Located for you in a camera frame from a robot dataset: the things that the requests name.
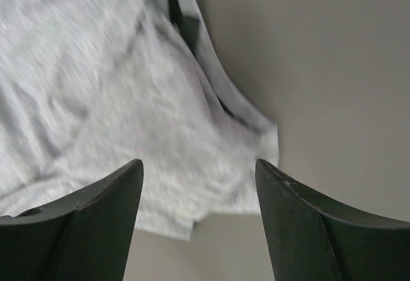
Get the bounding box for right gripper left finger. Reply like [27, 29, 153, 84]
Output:
[1, 159, 144, 281]

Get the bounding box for grey t shirt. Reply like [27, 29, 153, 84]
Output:
[1, 0, 279, 240]

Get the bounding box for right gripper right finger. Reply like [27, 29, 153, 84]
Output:
[255, 159, 409, 281]

